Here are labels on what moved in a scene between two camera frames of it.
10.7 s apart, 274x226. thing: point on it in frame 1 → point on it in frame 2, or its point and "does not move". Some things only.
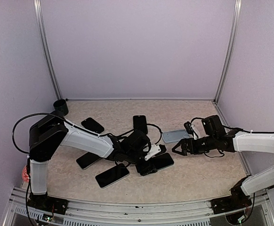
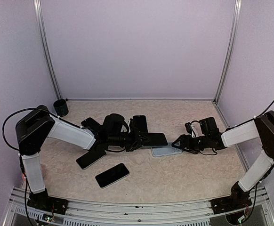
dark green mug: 60,104 does not move
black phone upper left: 87,159 does not move
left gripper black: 146,169 → 137,142
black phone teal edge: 162,160 → 157,139
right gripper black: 185,147 does not move
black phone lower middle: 111,175 does not move
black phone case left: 91,125 does not move
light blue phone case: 173,136 → 168,150
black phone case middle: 140,123 does not move
